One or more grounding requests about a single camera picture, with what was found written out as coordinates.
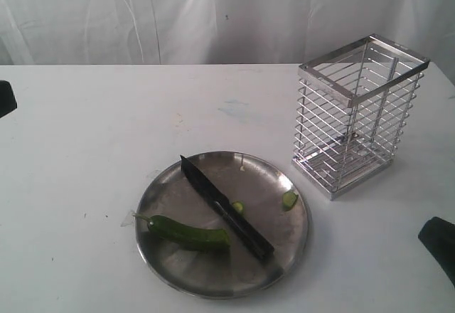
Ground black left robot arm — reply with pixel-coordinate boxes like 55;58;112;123
0;80;18;118

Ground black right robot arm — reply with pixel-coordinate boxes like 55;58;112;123
418;216;455;285

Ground green chili pepper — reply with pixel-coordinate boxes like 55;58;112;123
132;213;230;252

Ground black handled kitchen knife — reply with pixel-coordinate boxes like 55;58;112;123
181;155;274;261

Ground yellow-green fruit piece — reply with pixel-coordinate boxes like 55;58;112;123
232;201;245;215

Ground round steel plate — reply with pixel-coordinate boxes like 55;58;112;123
135;151;309;299

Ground chrome wire utensil holder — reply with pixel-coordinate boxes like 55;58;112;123
292;34;430;200

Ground white backdrop curtain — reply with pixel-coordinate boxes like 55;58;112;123
1;0;454;65

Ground green vegetable piece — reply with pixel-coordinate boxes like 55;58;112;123
282;191;299;211

